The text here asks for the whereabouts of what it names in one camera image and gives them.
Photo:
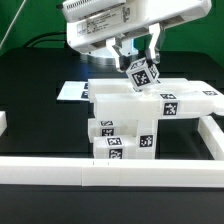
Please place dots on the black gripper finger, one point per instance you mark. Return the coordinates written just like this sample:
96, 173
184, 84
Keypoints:
114, 45
152, 53

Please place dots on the white chair backrest frame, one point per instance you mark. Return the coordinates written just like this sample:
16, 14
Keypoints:
170, 98

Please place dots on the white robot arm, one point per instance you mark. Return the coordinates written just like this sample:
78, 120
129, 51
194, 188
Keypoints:
106, 25

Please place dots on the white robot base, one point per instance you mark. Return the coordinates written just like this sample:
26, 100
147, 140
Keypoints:
104, 57

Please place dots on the white marker base plate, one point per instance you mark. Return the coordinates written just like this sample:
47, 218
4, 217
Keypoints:
74, 91

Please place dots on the white fence right wall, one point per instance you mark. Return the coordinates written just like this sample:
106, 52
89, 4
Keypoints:
213, 136

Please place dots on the white fence wall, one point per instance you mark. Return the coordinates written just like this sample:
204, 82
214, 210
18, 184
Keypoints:
3, 122
213, 136
111, 172

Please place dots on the white fence left wall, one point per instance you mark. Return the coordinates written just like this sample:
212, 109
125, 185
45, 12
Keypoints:
3, 122

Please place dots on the white fence front wall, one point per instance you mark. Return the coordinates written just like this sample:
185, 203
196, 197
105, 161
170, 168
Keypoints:
111, 172

